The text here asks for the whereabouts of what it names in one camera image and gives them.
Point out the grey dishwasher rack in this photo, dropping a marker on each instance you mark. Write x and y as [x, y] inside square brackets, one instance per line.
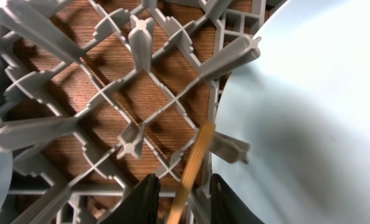
[29, 116]

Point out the large light blue plate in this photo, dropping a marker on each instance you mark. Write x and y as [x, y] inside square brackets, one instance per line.
[304, 108]

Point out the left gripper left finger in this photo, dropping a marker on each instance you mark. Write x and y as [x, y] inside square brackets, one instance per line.
[141, 206]

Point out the wooden chopstick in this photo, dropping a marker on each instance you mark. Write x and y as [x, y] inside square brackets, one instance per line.
[194, 162]

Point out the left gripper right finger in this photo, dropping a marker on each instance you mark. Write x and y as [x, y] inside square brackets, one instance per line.
[227, 207]

